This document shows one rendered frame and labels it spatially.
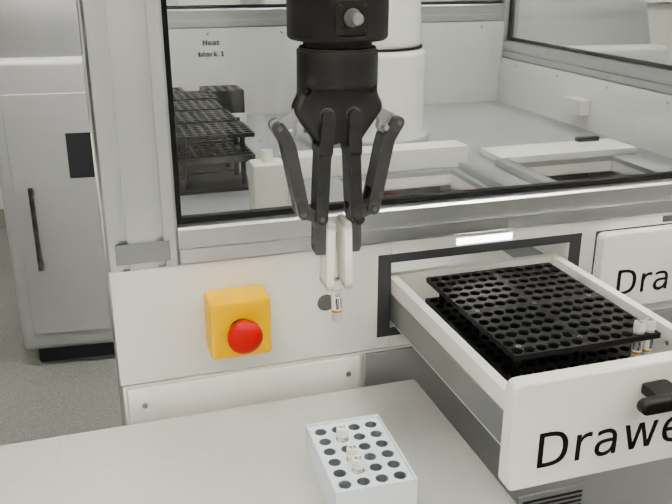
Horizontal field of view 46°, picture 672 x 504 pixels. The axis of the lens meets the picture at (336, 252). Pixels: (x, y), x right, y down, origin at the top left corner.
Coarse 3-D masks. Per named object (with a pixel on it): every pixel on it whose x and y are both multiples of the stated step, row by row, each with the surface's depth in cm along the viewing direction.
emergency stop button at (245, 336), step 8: (248, 320) 90; (232, 328) 89; (240, 328) 89; (248, 328) 89; (256, 328) 89; (232, 336) 89; (240, 336) 89; (248, 336) 89; (256, 336) 89; (232, 344) 89; (240, 344) 89; (248, 344) 89; (256, 344) 90; (240, 352) 90; (248, 352) 90
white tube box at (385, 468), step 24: (312, 432) 86; (360, 432) 86; (384, 432) 86; (312, 456) 85; (336, 456) 82; (384, 456) 83; (336, 480) 78; (360, 480) 79; (384, 480) 79; (408, 480) 78
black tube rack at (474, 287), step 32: (448, 288) 97; (480, 288) 97; (512, 288) 97; (544, 288) 97; (576, 288) 97; (448, 320) 95; (480, 320) 88; (512, 320) 88; (544, 320) 89; (576, 320) 88; (608, 320) 89; (480, 352) 88; (576, 352) 85; (608, 352) 87
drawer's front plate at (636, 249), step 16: (608, 240) 107; (624, 240) 108; (640, 240) 109; (656, 240) 109; (608, 256) 108; (624, 256) 109; (640, 256) 109; (656, 256) 110; (608, 272) 109; (640, 272) 110; (624, 288) 110
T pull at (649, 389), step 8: (648, 384) 73; (656, 384) 73; (664, 384) 73; (648, 392) 72; (656, 392) 72; (664, 392) 72; (640, 400) 70; (648, 400) 70; (656, 400) 70; (664, 400) 70; (640, 408) 70; (648, 408) 70; (656, 408) 70; (664, 408) 70
